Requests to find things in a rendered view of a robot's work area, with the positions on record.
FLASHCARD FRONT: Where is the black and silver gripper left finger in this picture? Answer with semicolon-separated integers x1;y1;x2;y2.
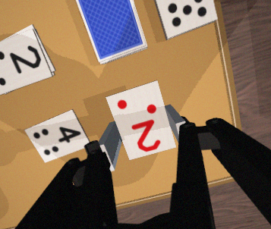
15;121;122;229

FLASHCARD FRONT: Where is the blue playing card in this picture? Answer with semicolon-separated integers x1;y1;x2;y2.
76;0;146;63
106;80;176;160

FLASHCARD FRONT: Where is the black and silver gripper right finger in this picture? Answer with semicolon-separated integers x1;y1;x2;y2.
165;104;271;229

